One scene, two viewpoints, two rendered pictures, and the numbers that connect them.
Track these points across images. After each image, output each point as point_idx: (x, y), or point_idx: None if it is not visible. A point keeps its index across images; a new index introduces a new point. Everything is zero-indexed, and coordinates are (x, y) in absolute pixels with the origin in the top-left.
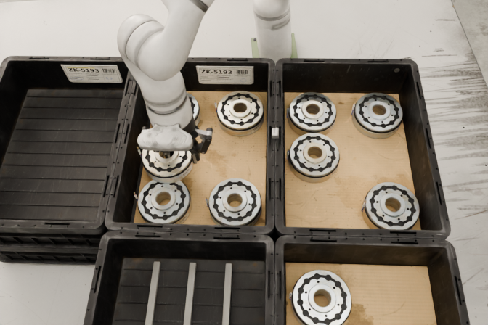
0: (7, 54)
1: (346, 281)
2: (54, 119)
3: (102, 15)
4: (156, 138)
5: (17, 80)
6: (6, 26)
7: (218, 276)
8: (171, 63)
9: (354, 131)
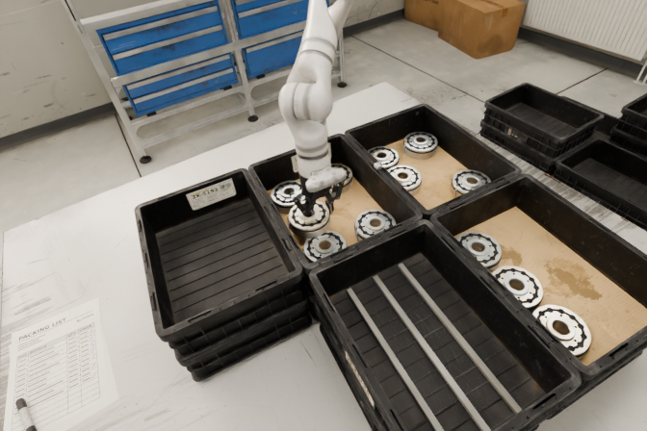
0: (102, 236)
1: None
2: (193, 242)
3: (171, 180)
4: (321, 178)
5: (148, 225)
6: (89, 217)
7: (398, 276)
8: (330, 100)
9: (413, 160)
